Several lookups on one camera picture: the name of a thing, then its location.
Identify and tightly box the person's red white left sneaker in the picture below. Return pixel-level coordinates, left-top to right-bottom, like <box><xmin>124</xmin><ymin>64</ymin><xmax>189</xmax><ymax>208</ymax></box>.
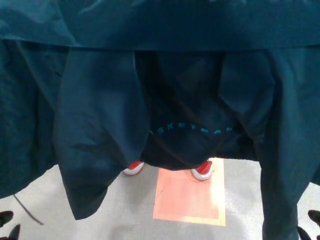
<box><xmin>190</xmin><ymin>160</ymin><xmax>214</xmax><ymax>181</ymax></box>

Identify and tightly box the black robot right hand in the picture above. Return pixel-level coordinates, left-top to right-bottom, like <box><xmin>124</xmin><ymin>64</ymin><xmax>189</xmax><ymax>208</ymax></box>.
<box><xmin>297</xmin><ymin>209</ymin><xmax>320</xmax><ymax>240</ymax></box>

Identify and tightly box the person's red white right sneaker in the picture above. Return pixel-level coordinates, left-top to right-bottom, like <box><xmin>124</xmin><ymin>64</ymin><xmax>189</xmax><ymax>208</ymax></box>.
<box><xmin>122</xmin><ymin>160</ymin><xmax>145</xmax><ymax>176</ymax></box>

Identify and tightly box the dark teal coat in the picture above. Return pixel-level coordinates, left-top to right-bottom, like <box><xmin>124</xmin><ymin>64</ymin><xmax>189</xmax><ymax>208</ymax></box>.
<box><xmin>0</xmin><ymin>0</ymin><xmax>320</xmax><ymax>240</ymax></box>

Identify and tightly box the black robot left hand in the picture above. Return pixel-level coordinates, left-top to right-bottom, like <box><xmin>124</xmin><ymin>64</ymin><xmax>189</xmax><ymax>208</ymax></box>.
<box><xmin>0</xmin><ymin>210</ymin><xmax>21</xmax><ymax>240</ymax></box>

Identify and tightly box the person's red white sneaker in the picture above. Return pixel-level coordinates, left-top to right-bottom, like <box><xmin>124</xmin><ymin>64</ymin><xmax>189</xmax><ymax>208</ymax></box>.
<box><xmin>190</xmin><ymin>160</ymin><xmax>214</xmax><ymax>181</ymax></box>
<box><xmin>122</xmin><ymin>160</ymin><xmax>145</xmax><ymax>176</ymax></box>

